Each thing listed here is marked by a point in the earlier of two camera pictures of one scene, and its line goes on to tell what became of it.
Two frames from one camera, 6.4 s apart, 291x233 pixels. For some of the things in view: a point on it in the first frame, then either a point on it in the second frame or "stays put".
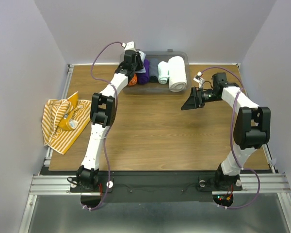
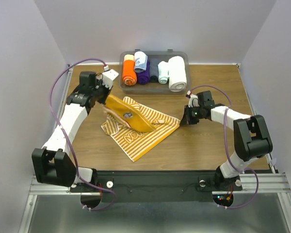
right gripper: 195,100 to 186,119
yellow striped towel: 63,120 to 135,128
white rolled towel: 177,74 stays put
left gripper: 139,62 to 107,91
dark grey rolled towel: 153,70 stays put
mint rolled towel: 163,69 stays put
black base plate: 154,186 stays put
